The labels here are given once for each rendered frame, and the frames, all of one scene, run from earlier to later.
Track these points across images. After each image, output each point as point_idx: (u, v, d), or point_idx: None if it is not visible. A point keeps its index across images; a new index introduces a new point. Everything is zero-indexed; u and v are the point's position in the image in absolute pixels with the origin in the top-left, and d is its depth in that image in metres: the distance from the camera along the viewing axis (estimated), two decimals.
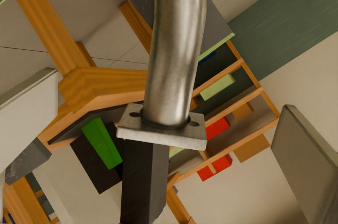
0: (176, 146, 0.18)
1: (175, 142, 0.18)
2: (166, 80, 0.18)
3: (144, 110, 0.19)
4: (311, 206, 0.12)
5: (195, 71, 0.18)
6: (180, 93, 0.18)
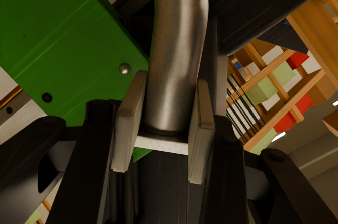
0: (177, 152, 0.18)
1: (175, 148, 0.18)
2: (167, 84, 0.17)
3: (143, 116, 0.19)
4: (189, 157, 0.15)
5: (196, 75, 0.18)
6: (181, 98, 0.17)
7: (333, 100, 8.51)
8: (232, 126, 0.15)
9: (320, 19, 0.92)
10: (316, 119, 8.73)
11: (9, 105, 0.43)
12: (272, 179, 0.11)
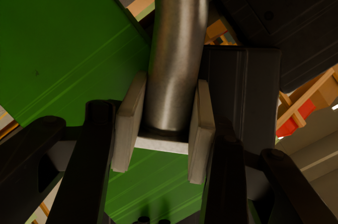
0: (178, 152, 0.18)
1: (177, 148, 0.18)
2: (168, 84, 0.17)
3: (144, 116, 0.19)
4: (190, 157, 0.15)
5: (197, 74, 0.18)
6: (182, 98, 0.17)
7: (332, 103, 8.49)
8: (232, 126, 0.15)
9: None
10: (315, 123, 8.71)
11: (11, 136, 0.37)
12: (272, 179, 0.11)
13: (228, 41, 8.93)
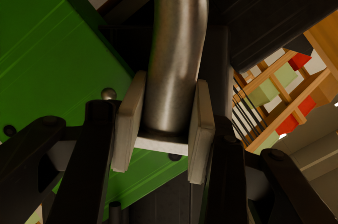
0: (177, 153, 0.18)
1: (175, 149, 0.18)
2: (167, 85, 0.17)
3: (143, 116, 0.19)
4: (189, 157, 0.15)
5: (196, 75, 0.18)
6: (181, 99, 0.17)
7: (335, 100, 8.44)
8: (232, 126, 0.15)
9: (331, 21, 0.86)
10: (317, 120, 8.66)
11: None
12: (272, 179, 0.11)
13: None
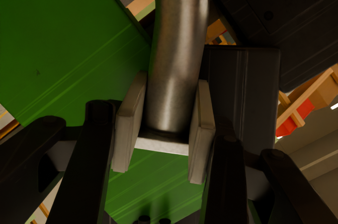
0: (179, 153, 0.18)
1: (177, 149, 0.18)
2: (168, 85, 0.17)
3: (144, 117, 0.18)
4: (190, 157, 0.15)
5: (197, 75, 0.18)
6: (182, 99, 0.17)
7: (331, 103, 8.51)
8: (233, 126, 0.15)
9: None
10: (313, 122, 8.72)
11: (11, 135, 0.37)
12: (272, 179, 0.11)
13: (227, 41, 8.94)
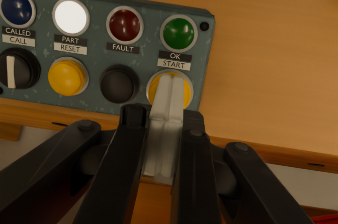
0: None
1: None
2: None
3: None
4: (160, 152, 0.15)
5: None
6: None
7: None
8: (203, 121, 0.15)
9: None
10: None
11: None
12: (239, 173, 0.11)
13: None
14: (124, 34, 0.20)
